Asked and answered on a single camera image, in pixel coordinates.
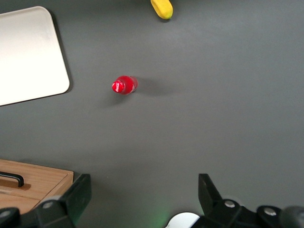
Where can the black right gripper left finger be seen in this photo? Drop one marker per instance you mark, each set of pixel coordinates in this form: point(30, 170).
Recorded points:
point(76, 192)

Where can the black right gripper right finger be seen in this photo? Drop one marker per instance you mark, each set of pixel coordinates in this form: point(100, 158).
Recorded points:
point(210, 197)

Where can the wooden drawer cabinet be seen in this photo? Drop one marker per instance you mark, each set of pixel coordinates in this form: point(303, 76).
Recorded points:
point(14, 204)

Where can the red cola bottle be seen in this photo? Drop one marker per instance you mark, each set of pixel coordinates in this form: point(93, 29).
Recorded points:
point(124, 85)

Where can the cream plastic tray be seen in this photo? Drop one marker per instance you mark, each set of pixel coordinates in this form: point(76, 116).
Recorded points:
point(28, 54)

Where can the yellow toy banana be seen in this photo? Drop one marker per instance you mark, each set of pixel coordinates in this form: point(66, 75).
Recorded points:
point(162, 9)

